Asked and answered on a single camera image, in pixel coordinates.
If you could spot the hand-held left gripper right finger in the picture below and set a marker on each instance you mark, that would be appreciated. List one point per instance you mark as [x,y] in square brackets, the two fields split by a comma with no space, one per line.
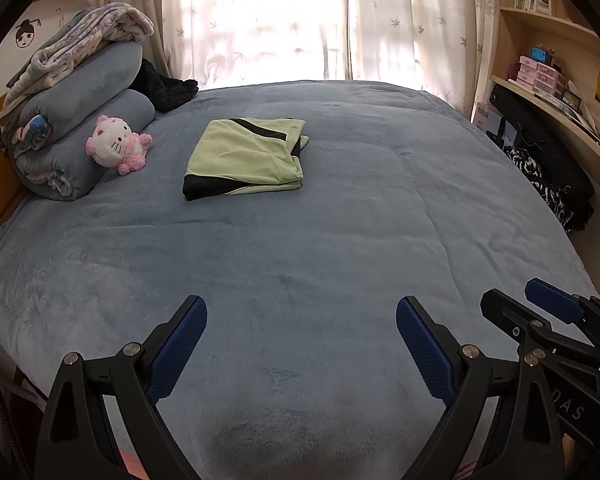
[425,350]

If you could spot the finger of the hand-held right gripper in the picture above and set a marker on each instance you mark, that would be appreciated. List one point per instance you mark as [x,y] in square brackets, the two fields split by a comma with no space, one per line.
[550,295]
[497,305]

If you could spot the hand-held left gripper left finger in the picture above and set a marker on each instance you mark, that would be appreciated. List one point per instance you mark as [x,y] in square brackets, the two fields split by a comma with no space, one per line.
[177,350]

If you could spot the green and black jacket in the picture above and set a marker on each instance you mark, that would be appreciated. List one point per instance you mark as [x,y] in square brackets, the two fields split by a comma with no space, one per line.
[240,155]

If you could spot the black white patterned cloth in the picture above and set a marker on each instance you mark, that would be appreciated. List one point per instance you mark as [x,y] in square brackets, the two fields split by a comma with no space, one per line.
[540,185]

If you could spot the long black bag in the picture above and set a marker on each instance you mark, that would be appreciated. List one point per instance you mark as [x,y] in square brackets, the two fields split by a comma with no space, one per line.
[545,155]

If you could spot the grey-blue bed blanket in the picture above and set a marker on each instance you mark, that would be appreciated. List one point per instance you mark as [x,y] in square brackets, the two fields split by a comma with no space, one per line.
[330,235]

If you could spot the white papers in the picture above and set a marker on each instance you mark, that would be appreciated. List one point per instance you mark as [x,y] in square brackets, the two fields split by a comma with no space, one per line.
[587,115]

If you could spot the white cardboard box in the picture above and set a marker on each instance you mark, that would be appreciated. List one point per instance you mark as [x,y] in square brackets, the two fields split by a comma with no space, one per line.
[485,120]

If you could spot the colourful printed box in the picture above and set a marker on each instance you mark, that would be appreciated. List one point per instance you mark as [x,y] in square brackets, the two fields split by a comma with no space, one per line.
[571,100]

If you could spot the pink white cat plush toy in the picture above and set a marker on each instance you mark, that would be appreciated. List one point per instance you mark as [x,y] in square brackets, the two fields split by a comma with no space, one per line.
[112,142]

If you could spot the stack of pink boxes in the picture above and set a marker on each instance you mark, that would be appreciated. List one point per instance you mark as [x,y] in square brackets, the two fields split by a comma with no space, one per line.
[540,75]

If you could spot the rolled grey blanket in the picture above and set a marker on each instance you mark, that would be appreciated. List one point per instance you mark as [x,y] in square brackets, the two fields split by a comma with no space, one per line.
[55,165]
[100,72]
[105,110]

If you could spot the small blue toy box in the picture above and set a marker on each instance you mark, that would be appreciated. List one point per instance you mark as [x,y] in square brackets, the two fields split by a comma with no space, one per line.
[542,55]

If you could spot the black fluffy cloth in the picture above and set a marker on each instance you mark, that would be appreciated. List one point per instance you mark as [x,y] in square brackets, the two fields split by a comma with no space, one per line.
[165,90]

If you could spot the wooden bookshelf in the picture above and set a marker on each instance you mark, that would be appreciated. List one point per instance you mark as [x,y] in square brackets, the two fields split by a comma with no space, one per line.
[545,25]

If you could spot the floral folded blanket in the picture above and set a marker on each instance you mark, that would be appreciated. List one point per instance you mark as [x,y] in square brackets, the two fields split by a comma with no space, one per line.
[80,35]

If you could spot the floral curtain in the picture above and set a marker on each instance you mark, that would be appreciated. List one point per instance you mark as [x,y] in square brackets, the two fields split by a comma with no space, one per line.
[260,20]

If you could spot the face wall sticker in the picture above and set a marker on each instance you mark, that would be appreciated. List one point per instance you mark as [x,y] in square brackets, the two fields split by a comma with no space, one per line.
[26,35]

